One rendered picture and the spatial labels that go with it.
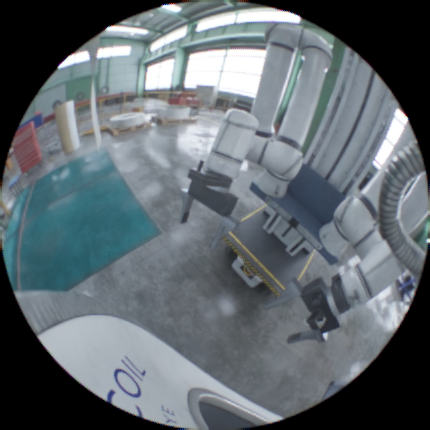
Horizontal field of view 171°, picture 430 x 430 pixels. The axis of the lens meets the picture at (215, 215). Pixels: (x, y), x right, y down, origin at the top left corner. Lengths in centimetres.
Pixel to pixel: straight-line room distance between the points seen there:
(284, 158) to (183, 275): 104
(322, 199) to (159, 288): 123
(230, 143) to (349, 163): 72
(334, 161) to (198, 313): 130
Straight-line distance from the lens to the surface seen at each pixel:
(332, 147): 90
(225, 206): 34
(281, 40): 71
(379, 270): 32
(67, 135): 435
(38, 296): 22
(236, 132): 33
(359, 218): 44
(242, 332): 120
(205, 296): 115
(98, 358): 25
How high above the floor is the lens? 112
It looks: 46 degrees down
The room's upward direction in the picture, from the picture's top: 16 degrees clockwise
